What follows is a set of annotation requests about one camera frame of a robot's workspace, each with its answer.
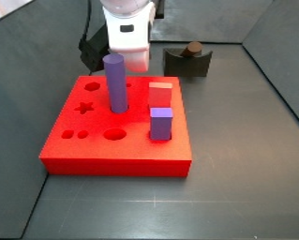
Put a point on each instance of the red shape sorter block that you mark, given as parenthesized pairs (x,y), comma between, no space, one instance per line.
(96,142)

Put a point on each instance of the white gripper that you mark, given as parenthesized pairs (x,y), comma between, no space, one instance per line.
(128,23)

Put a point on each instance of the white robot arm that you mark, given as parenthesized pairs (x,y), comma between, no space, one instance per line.
(129,19)

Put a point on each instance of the purple square peg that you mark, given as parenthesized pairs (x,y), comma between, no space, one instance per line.
(160,118)

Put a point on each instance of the purple cylinder peg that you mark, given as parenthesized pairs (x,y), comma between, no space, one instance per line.
(116,82)

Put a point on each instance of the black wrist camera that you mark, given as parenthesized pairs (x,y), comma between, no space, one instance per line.
(93,49)

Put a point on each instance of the brown oval peg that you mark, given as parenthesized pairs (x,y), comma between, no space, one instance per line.
(192,49)

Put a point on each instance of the black curved fixture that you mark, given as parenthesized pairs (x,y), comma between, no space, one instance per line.
(180,66)

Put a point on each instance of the red rectangular peg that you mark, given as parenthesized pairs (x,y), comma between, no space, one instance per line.
(159,97)

